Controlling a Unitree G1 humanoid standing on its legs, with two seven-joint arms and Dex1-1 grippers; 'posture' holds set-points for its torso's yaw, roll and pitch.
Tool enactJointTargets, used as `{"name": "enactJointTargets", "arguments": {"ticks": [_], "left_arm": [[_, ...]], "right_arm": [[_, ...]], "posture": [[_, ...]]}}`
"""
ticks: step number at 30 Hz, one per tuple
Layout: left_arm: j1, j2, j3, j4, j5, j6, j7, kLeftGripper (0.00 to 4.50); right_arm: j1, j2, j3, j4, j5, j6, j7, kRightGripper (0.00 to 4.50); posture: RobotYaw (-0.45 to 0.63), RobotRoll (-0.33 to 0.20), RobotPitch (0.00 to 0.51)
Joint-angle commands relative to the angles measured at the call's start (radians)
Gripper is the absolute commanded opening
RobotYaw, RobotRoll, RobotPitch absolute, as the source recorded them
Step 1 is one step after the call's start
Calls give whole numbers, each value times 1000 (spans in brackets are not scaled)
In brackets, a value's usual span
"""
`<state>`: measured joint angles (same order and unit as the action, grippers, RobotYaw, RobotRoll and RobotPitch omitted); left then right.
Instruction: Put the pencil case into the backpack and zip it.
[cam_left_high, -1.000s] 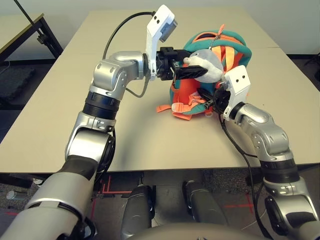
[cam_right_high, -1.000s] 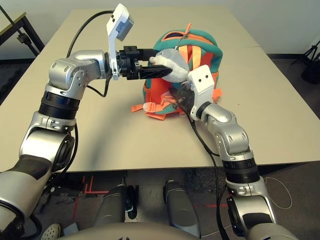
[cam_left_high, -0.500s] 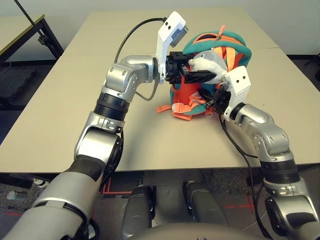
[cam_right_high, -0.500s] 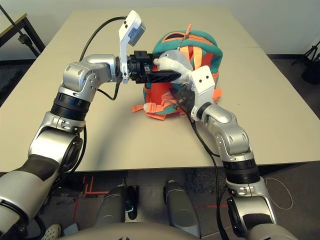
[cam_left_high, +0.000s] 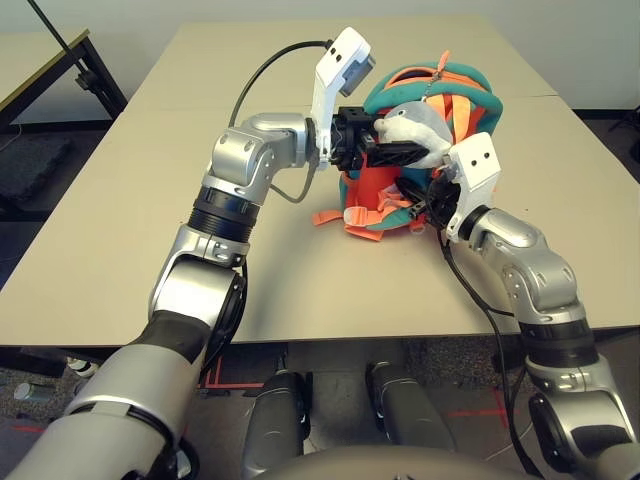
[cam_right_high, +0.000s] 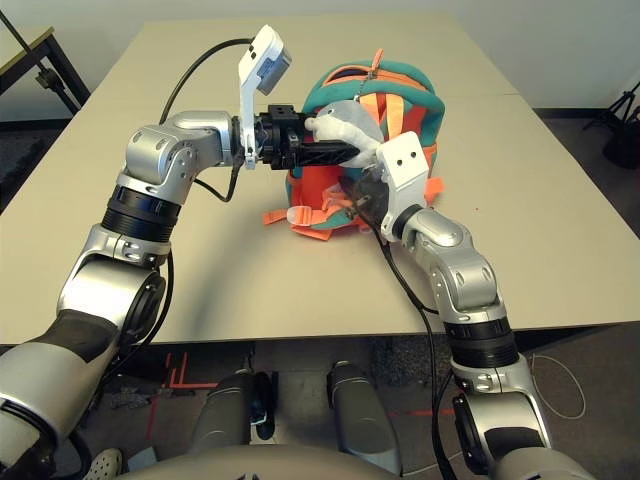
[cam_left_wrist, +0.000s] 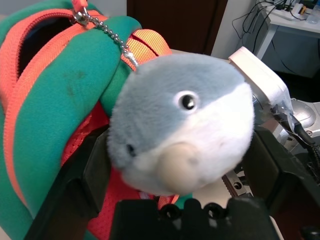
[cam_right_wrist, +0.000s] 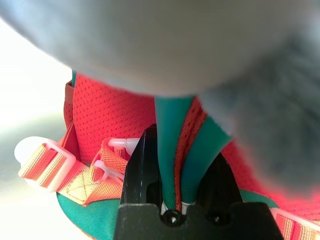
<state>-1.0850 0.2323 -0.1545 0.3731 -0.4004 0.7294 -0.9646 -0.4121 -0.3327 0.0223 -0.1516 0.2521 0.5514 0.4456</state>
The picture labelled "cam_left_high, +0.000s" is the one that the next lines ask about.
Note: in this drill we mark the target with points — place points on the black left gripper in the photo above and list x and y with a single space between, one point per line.
350 135

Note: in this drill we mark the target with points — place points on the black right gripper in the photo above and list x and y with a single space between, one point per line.
442 200

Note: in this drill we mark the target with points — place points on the grey plush toy pendant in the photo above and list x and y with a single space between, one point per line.
415 130

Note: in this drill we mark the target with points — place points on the orange teal backpack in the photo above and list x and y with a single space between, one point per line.
370 185

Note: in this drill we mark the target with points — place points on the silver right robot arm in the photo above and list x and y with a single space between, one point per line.
530 260

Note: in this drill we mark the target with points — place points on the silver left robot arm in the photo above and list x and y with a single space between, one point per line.
250 150

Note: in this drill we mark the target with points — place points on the grey robot right leg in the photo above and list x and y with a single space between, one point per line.
410 410

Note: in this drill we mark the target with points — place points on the grey robot leg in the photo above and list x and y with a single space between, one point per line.
410 410
277 425

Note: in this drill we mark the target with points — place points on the grey robot left leg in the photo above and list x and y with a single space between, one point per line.
277 425

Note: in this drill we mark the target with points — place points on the grey robot torso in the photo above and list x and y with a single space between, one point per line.
390 470

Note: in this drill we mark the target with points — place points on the black pole clamp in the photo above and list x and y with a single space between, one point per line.
84 80

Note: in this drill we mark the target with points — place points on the dark foam floor pad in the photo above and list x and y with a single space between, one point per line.
35 165

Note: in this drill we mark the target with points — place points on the thin black pole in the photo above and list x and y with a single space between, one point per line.
55 33

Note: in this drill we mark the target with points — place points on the white ribbed floor object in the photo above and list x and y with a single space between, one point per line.
82 367

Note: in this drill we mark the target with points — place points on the black table base beam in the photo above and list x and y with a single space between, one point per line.
40 357

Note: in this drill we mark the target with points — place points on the silver can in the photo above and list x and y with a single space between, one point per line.
32 391

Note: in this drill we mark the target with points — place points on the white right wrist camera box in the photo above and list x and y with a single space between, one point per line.
477 160

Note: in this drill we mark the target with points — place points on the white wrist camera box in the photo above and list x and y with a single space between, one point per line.
345 50
477 160

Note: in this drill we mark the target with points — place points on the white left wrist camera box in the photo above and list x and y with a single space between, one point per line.
345 50

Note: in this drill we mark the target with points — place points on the side table with black frame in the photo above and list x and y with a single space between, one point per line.
30 60

